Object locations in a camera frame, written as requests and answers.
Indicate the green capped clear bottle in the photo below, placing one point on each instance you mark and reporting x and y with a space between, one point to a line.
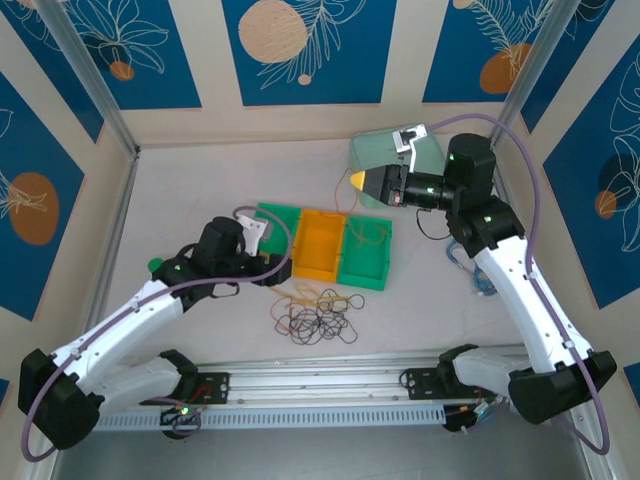
155 265

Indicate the aluminium frame post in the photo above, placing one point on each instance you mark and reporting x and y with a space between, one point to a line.
530 65
90 80

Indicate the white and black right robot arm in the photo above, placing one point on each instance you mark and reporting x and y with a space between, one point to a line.
520 310

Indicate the yellow plastic bin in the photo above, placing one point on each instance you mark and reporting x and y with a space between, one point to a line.
317 240

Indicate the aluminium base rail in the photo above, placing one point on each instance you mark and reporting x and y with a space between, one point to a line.
320 380

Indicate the aluminium side rail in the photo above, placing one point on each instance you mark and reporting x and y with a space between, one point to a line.
120 225
592 450

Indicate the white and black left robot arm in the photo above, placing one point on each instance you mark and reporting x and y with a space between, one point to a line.
115 325

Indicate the mint green fabric pouch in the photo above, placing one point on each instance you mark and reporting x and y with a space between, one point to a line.
370 150

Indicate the green plastic bin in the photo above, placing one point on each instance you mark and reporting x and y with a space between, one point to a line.
280 212
365 265

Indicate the pile of rubber bands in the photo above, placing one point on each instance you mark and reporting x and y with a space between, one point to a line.
320 325

